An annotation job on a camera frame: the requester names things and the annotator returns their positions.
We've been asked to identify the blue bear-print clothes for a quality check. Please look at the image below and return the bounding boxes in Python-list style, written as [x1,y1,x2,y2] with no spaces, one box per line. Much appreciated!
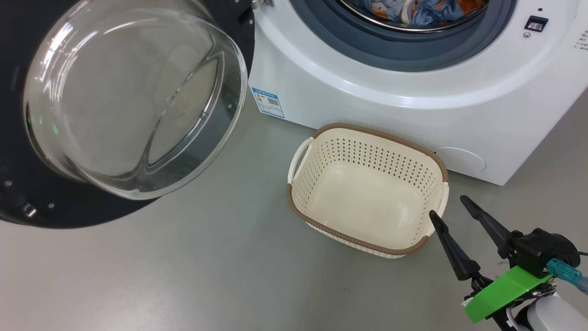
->
[338,0,490,34]

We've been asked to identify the white front-load washing machine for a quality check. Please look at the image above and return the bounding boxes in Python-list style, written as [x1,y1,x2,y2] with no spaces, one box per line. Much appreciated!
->
[248,0,588,186]

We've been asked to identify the round white filter cover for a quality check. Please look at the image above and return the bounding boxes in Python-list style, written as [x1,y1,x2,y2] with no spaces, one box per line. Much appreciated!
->
[434,147,486,173]

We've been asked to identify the blue energy label sticker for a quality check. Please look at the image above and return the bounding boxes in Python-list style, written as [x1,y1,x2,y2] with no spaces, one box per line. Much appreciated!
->
[251,87,285,119]

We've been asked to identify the black round glass washer door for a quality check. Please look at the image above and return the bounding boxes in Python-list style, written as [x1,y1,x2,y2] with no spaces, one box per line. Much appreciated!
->
[0,0,256,229]

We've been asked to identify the black door latch socket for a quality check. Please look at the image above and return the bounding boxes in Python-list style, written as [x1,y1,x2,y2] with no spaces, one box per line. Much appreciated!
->
[525,16,549,33]

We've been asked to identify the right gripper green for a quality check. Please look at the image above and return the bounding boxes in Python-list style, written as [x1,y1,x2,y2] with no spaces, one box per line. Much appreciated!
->
[429,195,554,324]

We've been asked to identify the cream laundry basket brown rim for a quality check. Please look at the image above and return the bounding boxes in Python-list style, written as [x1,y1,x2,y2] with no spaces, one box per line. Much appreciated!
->
[287,123,450,259]

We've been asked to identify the teal cable connector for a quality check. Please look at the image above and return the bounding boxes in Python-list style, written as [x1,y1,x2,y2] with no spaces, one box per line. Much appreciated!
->
[548,258,588,295]

